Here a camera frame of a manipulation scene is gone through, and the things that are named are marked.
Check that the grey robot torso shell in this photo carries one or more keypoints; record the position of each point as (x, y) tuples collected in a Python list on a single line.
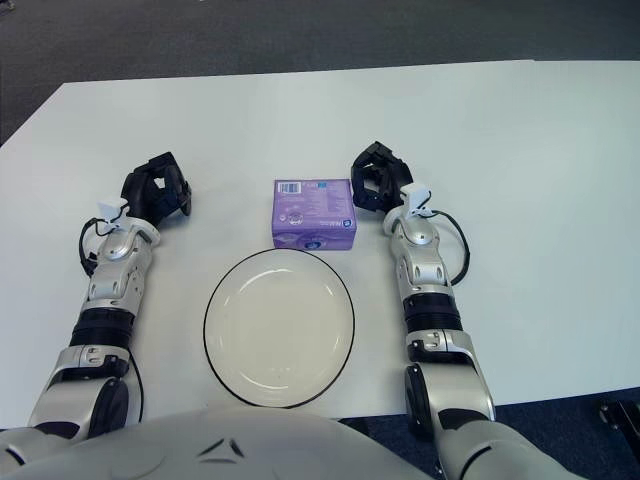
[(225, 445)]

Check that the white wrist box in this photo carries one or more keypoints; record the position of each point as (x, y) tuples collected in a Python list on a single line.
[(415, 195), (110, 206)]

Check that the white plate with black rim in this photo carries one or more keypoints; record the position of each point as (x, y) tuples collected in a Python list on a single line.
[(280, 325)]

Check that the black metal floor frame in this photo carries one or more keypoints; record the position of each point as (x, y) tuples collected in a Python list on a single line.
[(625, 415)]

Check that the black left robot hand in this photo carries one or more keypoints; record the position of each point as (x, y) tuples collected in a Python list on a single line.
[(145, 190)]

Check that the purple tissue paper pack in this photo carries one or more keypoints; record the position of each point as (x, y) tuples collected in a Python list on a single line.
[(312, 210)]

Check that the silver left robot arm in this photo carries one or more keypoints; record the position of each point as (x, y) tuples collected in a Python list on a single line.
[(112, 280)]

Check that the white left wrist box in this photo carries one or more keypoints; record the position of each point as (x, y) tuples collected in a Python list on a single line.
[(110, 206)]

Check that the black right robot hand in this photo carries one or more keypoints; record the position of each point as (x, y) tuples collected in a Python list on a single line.
[(385, 175)]

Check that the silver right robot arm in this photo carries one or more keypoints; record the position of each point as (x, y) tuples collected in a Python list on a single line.
[(425, 270)]

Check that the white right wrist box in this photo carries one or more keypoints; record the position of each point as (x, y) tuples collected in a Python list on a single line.
[(415, 195)]

